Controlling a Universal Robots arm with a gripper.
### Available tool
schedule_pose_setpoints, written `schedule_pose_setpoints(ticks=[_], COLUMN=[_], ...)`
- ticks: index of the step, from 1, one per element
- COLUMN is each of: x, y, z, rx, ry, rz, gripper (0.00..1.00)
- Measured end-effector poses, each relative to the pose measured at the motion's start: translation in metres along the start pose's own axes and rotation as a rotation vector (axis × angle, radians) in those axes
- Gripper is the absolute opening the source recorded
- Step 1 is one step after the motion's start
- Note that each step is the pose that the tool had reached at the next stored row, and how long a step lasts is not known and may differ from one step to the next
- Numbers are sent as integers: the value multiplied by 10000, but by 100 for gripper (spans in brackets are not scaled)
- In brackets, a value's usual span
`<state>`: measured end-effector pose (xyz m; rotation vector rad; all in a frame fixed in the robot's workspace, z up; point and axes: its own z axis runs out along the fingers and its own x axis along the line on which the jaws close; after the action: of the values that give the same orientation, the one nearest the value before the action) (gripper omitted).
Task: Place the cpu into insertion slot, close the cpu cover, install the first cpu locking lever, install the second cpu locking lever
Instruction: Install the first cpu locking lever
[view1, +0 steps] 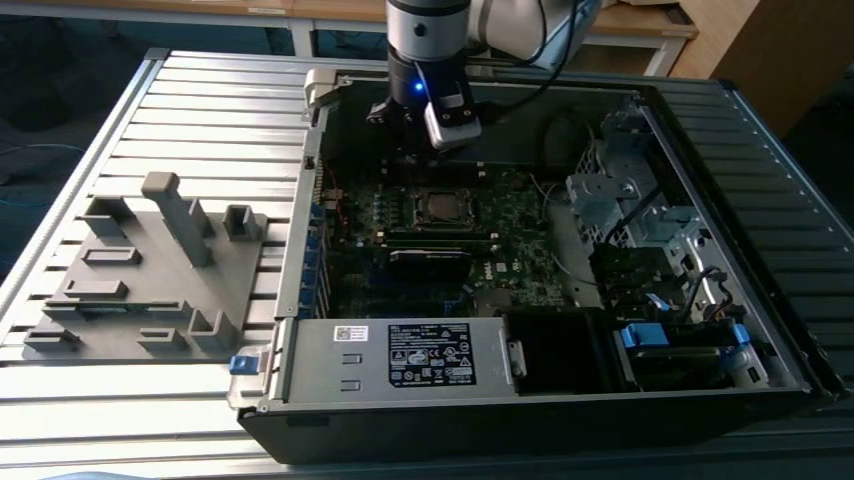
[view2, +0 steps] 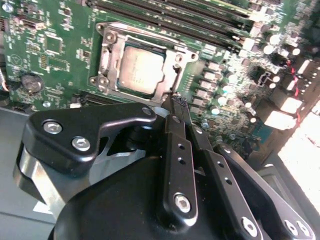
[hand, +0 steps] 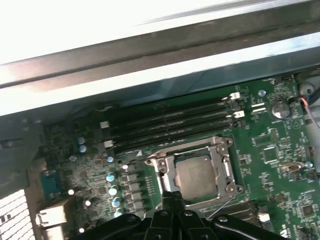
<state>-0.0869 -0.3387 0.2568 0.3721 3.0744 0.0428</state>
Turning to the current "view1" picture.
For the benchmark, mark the silver CPU plate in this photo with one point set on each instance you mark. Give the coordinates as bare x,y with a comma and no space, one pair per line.
446,205

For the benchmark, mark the RAM slot black clips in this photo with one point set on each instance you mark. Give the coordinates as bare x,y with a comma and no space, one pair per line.
434,230
434,241

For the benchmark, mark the RAM slot white clips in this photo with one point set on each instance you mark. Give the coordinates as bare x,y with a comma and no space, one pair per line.
434,247
434,235

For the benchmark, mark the silver metal drive cage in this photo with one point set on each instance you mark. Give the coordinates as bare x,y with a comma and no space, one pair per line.
590,192

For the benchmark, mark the black graphics card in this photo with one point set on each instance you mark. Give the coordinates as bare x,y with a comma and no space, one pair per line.
427,270

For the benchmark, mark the green motherboard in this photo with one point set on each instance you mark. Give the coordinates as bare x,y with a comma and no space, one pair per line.
527,250

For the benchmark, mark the dark chipset heatsink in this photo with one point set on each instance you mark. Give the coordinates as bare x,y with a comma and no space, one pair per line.
494,300

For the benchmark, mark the grey parts rack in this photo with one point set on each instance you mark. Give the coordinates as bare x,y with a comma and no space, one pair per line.
167,280

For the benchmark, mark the wooden cabinet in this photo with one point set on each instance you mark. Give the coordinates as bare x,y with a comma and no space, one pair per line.
768,50

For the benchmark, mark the silver power supply unit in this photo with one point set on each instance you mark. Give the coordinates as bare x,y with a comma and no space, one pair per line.
321,365

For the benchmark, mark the blue disk carrier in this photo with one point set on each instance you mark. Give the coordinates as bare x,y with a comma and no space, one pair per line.
644,335

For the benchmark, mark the blue case latch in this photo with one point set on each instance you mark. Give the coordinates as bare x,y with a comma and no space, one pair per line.
242,365

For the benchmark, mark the black PC case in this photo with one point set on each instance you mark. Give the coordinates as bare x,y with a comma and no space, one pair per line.
467,435

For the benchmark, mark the wooden desk white frame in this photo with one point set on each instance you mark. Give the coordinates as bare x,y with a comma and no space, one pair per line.
641,27

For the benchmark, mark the black plastic drive bracket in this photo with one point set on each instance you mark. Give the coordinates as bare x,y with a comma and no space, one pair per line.
628,270

